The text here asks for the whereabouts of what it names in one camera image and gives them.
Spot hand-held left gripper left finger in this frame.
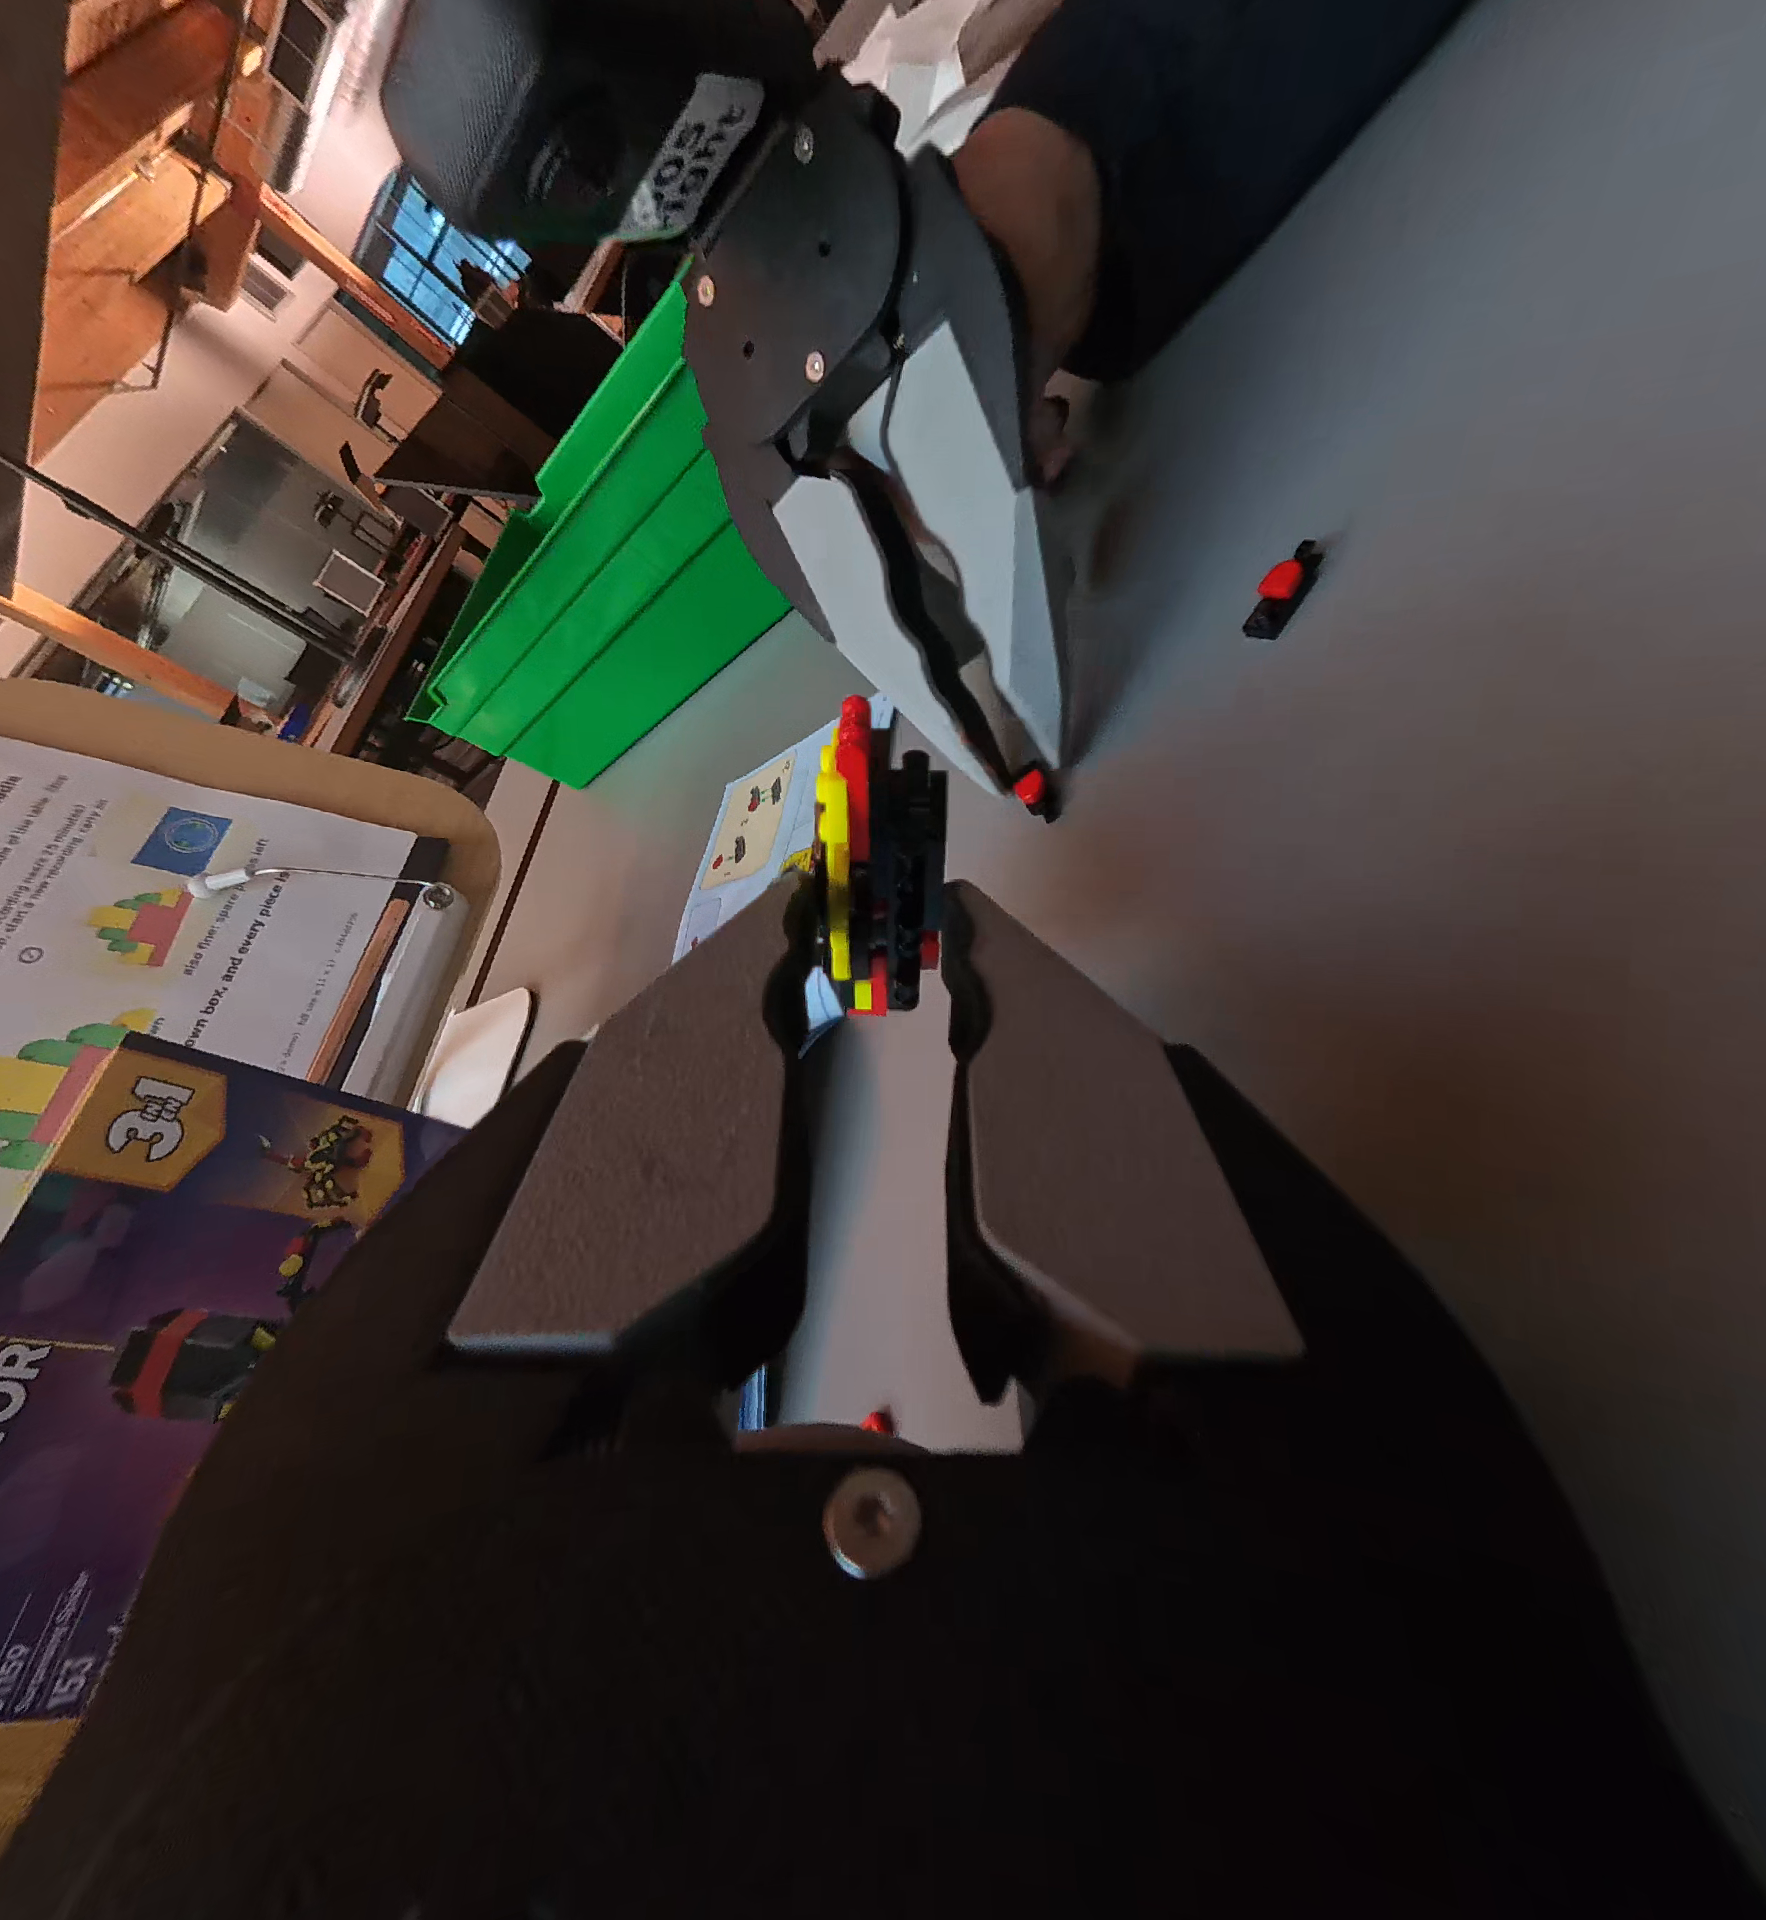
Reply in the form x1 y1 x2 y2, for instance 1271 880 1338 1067
446 870 814 1397

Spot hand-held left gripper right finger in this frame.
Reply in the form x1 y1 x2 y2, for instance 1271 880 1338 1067
940 879 1309 1407

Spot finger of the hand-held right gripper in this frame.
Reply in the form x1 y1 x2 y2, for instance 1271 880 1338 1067
766 462 1050 819
843 147 1076 785

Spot black yellow red lego model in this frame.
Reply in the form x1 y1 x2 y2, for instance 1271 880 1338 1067
808 694 955 1022

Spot person's right forearm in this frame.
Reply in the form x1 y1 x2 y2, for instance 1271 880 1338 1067
980 0 1477 383

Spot lego instruction booklet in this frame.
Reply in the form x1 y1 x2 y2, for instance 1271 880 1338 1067
669 718 863 968

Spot purple yellow lego box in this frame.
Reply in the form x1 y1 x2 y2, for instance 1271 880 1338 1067
0 1031 468 1920

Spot person's right hand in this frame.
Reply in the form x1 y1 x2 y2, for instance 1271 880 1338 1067
955 101 1111 494

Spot green plastic bin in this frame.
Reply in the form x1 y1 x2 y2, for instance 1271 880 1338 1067
406 270 801 790

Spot wooden document stand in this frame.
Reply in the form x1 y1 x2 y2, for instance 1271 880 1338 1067
0 679 543 1131

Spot printed instruction sheet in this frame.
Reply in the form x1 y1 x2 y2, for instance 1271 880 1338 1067
0 718 424 1246

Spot white-tipped wire page holder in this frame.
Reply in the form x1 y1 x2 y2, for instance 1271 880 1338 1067
190 862 458 912

